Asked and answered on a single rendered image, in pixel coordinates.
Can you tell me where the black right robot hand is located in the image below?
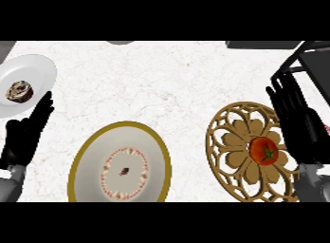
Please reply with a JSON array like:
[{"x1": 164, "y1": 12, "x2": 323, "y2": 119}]
[{"x1": 264, "y1": 71, "x2": 330, "y2": 165}]

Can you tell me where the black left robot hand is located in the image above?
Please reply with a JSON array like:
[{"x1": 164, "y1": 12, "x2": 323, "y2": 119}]
[{"x1": 0, "y1": 90, "x2": 56, "y2": 171}]

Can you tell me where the red tomato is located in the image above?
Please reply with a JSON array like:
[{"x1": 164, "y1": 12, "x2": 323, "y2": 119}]
[{"x1": 248, "y1": 136, "x2": 280, "y2": 167}]

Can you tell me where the tan openwork flower placemat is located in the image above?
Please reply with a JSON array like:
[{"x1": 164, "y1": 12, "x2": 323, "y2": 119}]
[{"x1": 205, "y1": 101, "x2": 301, "y2": 203}]

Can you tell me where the chocolate cupcake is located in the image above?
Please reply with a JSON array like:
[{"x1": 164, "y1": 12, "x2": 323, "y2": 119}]
[{"x1": 4, "y1": 80, "x2": 35, "y2": 104}]

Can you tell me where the white plate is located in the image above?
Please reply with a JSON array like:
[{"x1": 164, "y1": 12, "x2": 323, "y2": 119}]
[{"x1": 0, "y1": 53, "x2": 59, "y2": 120}]

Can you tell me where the gold-rimmed grey plate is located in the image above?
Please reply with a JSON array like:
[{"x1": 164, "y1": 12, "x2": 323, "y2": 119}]
[{"x1": 68, "y1": 121, "x2": 174, "y2": 203}]

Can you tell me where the dark grey flat object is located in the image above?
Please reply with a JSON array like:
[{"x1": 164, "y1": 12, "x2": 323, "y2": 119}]
[{"x1": 225, "y1": 41, "x2": 305, "y2": 50}]

